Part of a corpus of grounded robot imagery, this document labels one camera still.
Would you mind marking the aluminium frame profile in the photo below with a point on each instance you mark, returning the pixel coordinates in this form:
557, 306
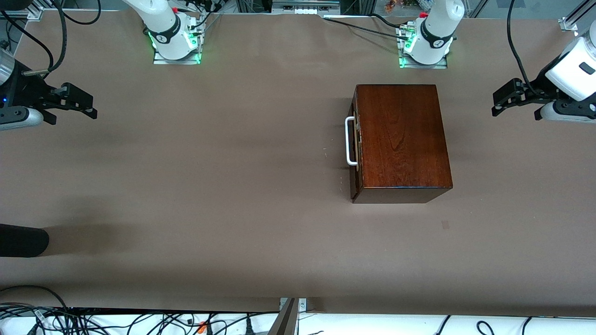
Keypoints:
570, 22
36, 13

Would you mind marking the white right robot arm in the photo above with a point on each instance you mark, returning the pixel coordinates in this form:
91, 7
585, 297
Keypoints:
163, 18

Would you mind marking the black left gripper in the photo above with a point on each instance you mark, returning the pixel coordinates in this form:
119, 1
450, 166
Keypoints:
535, 90

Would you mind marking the small silver bracket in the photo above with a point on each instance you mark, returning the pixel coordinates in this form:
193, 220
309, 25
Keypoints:
302, 304

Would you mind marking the black ribbed cylinder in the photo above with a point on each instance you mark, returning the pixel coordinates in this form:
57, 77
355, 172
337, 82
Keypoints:
23, 239

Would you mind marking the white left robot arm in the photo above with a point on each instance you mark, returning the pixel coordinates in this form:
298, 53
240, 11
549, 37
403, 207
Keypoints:
437, 23

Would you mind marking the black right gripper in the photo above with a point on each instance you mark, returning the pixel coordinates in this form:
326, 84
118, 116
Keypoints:
26, 89

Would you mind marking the dark brown wooden cabinet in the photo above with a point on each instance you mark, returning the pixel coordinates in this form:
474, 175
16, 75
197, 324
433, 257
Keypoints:
400, 135

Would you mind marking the dark grey metal profile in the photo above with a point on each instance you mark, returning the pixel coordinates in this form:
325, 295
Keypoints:
285, 321

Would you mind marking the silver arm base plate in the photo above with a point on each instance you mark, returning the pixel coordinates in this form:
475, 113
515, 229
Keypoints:
160, 61
440, 66

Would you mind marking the silver power strip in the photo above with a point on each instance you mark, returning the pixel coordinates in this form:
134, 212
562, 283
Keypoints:
305, 10

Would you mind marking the orange plug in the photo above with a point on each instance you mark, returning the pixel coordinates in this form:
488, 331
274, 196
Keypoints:
202, 327

